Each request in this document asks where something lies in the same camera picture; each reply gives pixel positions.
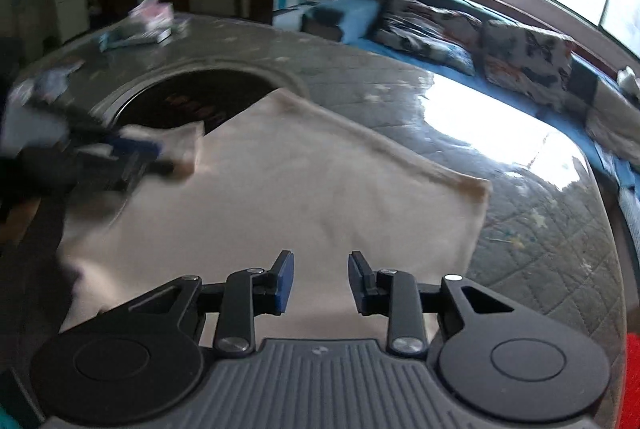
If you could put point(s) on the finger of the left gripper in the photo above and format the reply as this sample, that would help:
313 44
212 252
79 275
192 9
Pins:
143 154

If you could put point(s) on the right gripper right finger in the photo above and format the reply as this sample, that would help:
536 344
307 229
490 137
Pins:
394 294

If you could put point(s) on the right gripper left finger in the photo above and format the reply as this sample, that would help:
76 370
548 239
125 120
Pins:
249 293

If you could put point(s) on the cream beige garment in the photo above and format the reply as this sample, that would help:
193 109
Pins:
283 175

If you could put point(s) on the grey rolled socks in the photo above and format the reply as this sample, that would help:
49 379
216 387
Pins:
45 87

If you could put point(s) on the black round induction cooktop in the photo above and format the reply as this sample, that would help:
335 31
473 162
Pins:
211 97

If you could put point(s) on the flat teal box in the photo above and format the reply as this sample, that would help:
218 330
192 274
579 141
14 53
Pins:
120 38

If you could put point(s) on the pink tissue box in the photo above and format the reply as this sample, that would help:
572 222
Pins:
151 19

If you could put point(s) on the grey star quilted tablecloth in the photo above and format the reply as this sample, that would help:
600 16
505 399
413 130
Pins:
546 242

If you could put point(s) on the left butterfly print pillow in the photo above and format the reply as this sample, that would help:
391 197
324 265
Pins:
441 36

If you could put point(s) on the butterfly print pillow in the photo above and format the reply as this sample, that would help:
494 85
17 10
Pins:
528 60
441 36

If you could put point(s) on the near red plastic stool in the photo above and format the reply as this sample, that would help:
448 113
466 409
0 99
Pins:
630 412

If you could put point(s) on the right butterfly print pillow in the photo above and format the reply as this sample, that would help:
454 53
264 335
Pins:
528 60

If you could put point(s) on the grey plain pillow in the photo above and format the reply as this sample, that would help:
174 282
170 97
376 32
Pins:
613 122

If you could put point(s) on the panda plush toy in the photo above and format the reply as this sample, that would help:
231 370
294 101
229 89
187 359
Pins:
628 83

